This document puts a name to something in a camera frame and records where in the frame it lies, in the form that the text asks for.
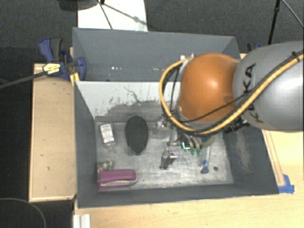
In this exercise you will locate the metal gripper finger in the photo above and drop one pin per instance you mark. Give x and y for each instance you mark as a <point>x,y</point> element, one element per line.
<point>164,161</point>
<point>173,156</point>

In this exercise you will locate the clear tool with blue tip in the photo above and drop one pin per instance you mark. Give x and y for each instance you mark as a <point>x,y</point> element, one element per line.
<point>205,160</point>

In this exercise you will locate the black oval case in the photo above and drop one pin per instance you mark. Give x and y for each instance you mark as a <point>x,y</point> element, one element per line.
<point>136,135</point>

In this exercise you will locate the purple stapler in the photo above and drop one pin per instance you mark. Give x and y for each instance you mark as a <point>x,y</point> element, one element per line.
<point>118,177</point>

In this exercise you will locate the mottled brown lump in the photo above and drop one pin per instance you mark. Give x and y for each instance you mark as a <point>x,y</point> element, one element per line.
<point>106,165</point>

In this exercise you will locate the grey metal bin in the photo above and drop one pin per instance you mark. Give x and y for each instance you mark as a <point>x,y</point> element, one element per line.
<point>133,53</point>

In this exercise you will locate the pale wood board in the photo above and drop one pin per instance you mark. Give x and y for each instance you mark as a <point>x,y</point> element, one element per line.
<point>52,132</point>

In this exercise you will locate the black cylinder on white bracket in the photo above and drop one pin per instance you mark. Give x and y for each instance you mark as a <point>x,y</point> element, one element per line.
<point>237,126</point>

